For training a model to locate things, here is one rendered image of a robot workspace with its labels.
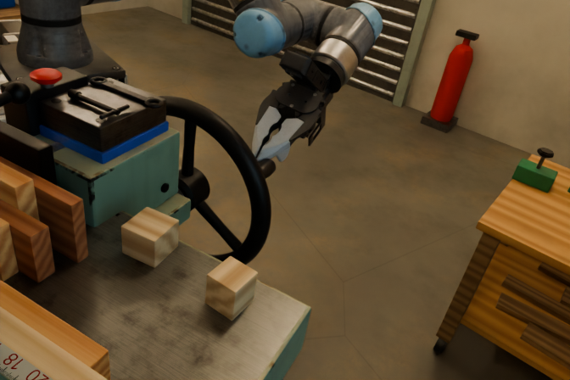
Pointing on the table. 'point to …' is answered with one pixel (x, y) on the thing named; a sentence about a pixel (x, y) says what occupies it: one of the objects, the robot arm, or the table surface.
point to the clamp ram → (29, 152)
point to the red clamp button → (46, 75)
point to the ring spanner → (126, 92)
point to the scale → (18, 366)
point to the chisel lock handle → (15, 94)
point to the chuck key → (97, 103)
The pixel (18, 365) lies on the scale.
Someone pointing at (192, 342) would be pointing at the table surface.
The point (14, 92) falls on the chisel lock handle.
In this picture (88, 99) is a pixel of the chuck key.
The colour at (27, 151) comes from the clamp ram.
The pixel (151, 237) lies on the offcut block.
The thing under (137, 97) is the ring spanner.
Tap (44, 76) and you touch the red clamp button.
